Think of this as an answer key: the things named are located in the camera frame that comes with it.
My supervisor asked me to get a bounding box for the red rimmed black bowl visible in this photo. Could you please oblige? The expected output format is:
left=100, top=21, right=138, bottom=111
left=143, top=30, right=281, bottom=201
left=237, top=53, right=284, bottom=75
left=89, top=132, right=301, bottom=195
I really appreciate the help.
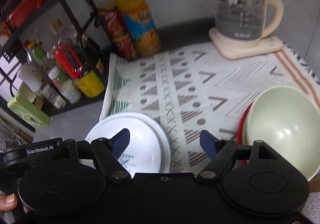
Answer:
left=236, top=102, right=254, bottom=167

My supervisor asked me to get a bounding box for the small white plate blue print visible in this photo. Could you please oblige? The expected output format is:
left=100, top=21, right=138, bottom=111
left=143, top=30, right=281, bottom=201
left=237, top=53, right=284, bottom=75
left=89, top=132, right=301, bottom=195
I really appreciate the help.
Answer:
left=85, top=111, right=171, bottom=176

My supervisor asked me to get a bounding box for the pale green bowl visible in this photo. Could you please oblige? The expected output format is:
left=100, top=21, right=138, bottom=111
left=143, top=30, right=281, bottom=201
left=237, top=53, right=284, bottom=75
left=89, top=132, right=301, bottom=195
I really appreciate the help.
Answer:
left=245, top=85, right=319, bottom=181

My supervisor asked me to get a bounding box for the black metal kitchen rack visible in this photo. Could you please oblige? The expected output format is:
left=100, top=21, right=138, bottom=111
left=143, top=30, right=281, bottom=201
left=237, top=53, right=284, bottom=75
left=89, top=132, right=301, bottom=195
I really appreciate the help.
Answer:
left=1, top=0, right=109, bottom=116

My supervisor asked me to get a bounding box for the person's left hand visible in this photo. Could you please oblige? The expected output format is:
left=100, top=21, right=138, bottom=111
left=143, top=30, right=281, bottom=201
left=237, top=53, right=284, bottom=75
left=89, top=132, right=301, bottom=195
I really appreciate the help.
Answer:
left=0, top=194, right=17, bottom=212

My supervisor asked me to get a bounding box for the silver lid salt shaker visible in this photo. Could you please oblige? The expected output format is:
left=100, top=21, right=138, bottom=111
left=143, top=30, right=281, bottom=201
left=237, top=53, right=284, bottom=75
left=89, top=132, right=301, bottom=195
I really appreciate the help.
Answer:
left=41, top=85, right=67, bottom=109

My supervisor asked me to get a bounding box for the green cardboard box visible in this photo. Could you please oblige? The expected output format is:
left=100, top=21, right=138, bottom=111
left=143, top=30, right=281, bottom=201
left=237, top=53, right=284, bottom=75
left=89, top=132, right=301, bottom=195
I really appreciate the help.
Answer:
left=7, top=94, right=50, bottom=129

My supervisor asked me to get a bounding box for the patterned woven table mat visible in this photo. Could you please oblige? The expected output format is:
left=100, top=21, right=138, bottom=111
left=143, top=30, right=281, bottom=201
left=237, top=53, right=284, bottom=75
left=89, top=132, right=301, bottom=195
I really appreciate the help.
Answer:
left=100, top=42, right=319, bottom=173

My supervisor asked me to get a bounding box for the white lid spice jar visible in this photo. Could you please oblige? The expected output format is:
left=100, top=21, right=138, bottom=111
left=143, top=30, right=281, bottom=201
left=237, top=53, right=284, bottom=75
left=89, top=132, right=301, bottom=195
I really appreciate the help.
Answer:
left=48, top=66, right=82, bottom=104

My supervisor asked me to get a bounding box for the white cap oil dispenser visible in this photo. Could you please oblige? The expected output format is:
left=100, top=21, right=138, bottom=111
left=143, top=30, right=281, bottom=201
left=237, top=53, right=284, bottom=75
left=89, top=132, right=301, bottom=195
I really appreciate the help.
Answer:
left=17, top=63, right=43, bottom=93

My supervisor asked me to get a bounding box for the cream kettle base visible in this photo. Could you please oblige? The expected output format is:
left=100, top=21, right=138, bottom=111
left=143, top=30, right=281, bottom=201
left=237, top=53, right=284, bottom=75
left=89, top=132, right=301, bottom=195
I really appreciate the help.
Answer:
left=209, top=27, right=283, bottom=60

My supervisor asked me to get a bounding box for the green label sauce bottle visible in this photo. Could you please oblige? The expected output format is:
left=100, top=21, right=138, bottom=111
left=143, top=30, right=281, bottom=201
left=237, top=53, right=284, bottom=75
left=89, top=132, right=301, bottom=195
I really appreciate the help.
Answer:
left=28, top=40, right=56, bottom=74

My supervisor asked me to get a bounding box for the lower red drink can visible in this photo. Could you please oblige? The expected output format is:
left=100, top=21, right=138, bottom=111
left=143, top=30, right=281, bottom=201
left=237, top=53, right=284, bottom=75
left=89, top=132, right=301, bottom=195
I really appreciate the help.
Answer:
left=113, top=32, right=138, bottom=61

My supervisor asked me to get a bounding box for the red drink can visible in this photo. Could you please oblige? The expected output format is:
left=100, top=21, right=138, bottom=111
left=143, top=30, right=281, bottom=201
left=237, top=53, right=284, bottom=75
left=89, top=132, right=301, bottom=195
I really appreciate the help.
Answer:
left=113, top=32, right=138, bottom=61
left=98, top=4, right=127, bottom=39

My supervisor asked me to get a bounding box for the upper red drink can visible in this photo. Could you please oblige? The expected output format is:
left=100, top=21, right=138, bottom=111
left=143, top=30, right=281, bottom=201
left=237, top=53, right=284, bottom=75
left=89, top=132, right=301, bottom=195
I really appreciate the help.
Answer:
left=98, top=4, right=127, bottom=39

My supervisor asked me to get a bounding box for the glass electric kettle cream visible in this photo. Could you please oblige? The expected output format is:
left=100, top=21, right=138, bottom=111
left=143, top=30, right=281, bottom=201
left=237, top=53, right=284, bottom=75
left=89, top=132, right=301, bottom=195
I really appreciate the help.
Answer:
left=215, top=0, right=284, bottom=41

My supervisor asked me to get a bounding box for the red plastic basket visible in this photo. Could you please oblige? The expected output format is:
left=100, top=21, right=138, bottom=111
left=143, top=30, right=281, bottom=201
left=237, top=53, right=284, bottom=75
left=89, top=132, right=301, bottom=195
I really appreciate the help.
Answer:
left=7, top=0, right=46, bottom=28

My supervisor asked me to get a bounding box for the orange juice bottle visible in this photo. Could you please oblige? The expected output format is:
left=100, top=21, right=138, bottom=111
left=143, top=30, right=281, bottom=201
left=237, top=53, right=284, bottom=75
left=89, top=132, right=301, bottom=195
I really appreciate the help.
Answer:
left=115, top=0, right=161, bottom=57

